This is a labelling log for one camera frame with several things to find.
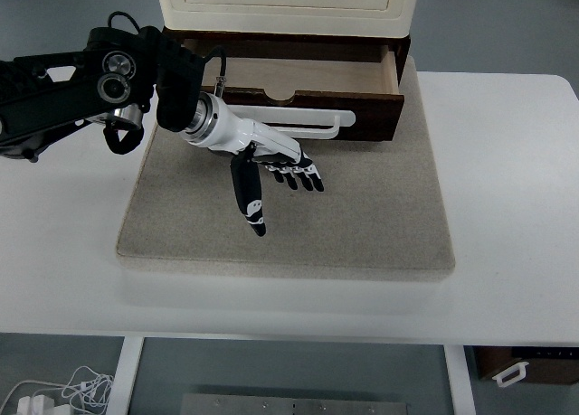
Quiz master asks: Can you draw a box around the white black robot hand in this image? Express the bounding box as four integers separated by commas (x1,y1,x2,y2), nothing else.
178,92,325,237

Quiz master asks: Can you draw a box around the white table leg left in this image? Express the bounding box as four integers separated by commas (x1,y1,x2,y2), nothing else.
106,336,145,415

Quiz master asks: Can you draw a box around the white cable bundle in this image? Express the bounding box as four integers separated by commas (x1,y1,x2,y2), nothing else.
0,365,115,415

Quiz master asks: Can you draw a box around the white table leg right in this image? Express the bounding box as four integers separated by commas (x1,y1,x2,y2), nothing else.
443,344,476,415

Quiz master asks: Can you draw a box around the white power adapter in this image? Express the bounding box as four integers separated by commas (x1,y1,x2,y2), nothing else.
16,394,54,415

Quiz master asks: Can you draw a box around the white drawer handle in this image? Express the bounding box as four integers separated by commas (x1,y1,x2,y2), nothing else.
229,105,356,140

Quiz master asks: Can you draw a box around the white table leg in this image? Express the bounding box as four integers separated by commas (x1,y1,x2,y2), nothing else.
106,336,145,415
443,344,476,415

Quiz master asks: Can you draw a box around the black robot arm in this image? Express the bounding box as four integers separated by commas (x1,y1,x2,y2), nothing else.
1,25,324,235

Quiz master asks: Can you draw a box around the dark wooden drawer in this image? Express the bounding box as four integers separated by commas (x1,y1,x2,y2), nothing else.
178,39,406,143

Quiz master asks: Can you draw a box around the brown wooden box on floor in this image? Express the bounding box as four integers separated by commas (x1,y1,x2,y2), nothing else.
473,346,578,385

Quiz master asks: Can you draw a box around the white handle on floor box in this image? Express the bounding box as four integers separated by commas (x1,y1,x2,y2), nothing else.
491,361,529,388

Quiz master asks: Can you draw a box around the grey metal plate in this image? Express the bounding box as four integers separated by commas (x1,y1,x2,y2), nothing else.
180,393,408,415

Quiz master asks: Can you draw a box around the grey felt pad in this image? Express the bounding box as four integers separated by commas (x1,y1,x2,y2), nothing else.
117,61,455,280

